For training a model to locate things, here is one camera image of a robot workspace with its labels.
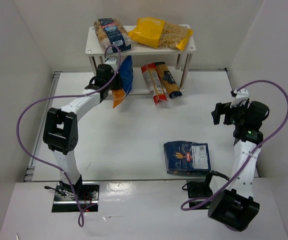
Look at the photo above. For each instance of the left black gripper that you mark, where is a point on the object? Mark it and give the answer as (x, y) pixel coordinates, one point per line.
(117, 81)

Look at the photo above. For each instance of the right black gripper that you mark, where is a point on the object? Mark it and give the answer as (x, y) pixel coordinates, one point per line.
(223, 113)

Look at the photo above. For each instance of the orange blue orecchiette bag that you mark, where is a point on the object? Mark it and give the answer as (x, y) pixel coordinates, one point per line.
(126, 79)

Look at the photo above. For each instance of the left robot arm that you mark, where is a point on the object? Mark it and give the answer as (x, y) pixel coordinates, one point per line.
(61, 126)

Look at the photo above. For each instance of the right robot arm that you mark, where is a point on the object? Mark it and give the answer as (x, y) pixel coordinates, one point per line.
(235, 206)

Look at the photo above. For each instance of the blue clear pasta bag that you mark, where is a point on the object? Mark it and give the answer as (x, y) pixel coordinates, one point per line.
(110, 31)

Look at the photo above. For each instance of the dark blue pasta box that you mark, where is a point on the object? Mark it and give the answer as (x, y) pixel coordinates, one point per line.
(187, 158)

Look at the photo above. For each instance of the yellow fusilli pasta bag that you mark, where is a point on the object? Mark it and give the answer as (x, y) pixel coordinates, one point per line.
(158, 33)

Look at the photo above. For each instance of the white two-tier shelf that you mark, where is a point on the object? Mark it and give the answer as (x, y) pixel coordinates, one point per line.
(178, 62)

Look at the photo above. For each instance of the red spaghetti pack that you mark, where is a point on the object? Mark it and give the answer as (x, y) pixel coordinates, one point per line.
(153, 83)

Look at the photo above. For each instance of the yellow blue spaghetti pack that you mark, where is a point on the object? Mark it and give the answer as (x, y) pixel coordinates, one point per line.
(167, 80)

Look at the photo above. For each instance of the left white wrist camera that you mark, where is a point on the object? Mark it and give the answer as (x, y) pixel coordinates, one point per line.
(112, 62)

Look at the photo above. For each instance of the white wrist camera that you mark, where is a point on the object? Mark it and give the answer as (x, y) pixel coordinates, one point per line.
(112, 62)
(239, 96)

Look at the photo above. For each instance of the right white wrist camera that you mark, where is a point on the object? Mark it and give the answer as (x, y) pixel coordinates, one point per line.
(239, 96)

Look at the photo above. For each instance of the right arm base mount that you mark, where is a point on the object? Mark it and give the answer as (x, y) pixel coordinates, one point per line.
(201, 188)

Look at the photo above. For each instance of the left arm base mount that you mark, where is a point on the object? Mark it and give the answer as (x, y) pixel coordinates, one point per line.
(65, 202)

